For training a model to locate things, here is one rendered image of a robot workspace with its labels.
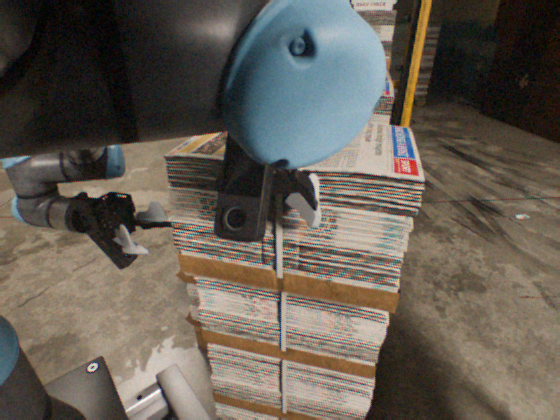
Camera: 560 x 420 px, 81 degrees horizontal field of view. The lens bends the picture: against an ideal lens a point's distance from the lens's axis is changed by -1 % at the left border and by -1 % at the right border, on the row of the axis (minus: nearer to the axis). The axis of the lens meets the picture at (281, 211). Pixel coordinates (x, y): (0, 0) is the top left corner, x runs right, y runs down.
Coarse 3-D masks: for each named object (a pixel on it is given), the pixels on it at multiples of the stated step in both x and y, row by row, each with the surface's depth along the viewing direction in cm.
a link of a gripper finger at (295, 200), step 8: (312, 176) 43; (288, 192) 39; (288, 200) 39; (296, 200) 39; (304, 200) 39; (296, 208) 41; (304, 208) 40; (304, 216) 42; (312, 216) 41; (320, 216) 43; (312, 224) 43
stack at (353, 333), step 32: (224, 288) 65; (256, 288) 62; (224, 320) 69; (256, 320) 66; (288, 320) 65; (320, 320) 62; (352, 320) 60; (384, 320) 58; (224, 352) 74; (320, 352) 67; (352, 352) 64; (224, 384) 80; (256, 384) 78; (288, 384) 75; (320, 384) 72; (352, 384) 69; (224, 416) 89; (256, 416) 85; (320, 416) 78; (352, 416) 75
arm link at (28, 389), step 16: (0, 320) 27; (0, 336) 26; (16, 336) 28; (0, 352) 26; (16, 352) 27; (0, 368) 25; (16, 368) 27; (32, 368) 30; (0, 384) 25; (16, 384) 27; (32, 384) 29; (0, 400) 25; (16, 400) 27; (32, 400) 29; (0, 416) 25; (16, 416) 27; (32, 416) 29
